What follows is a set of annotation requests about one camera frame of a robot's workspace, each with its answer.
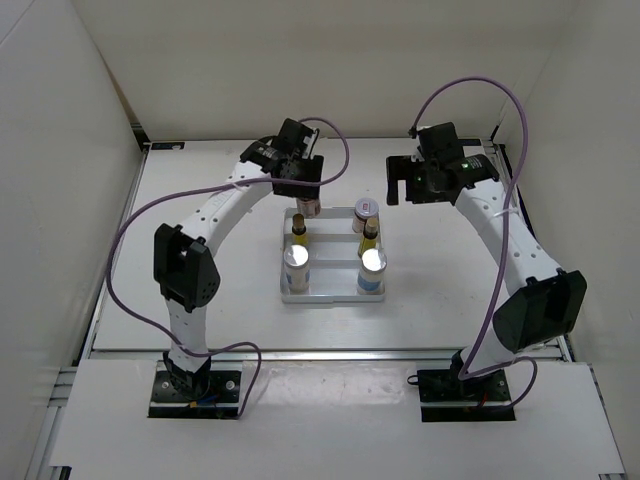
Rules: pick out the brown spice jar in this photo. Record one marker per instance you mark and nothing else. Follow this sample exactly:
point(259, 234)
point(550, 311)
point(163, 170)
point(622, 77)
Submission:
point(365, 208)
point(309, 208)

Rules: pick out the silver lid blue bottle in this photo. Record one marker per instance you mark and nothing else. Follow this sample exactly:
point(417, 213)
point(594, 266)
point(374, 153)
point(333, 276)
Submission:
point(370, 279)

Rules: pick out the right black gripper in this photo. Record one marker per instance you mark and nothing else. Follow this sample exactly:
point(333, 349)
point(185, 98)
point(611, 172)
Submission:
point(403, 168)

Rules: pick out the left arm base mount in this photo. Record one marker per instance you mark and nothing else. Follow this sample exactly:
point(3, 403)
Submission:
point(219, 401)

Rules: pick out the white tiered tray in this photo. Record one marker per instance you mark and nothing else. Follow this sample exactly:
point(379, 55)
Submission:
point(334, 263)

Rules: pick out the silver lid white bottle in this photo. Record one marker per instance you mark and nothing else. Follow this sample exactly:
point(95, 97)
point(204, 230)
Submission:
point(296, 268)

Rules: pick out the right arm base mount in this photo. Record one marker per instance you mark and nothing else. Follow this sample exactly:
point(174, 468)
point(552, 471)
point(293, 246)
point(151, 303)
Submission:
point(444, 399)

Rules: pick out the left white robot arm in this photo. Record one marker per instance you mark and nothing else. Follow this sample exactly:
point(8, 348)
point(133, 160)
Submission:
point(183, 260)

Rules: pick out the aluminium frame rail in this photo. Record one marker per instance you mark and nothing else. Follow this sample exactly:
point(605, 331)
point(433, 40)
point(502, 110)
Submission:
point(327, 415)

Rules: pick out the yellow label bottle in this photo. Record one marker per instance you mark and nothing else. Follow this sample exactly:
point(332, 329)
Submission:
point(299, 230)
point(369, 236)

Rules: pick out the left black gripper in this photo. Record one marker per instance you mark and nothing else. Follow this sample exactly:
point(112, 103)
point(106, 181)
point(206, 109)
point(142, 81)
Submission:
point(304, 191)

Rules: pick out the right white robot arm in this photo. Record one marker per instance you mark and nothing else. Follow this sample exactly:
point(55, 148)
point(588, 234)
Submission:
point(544, 299)

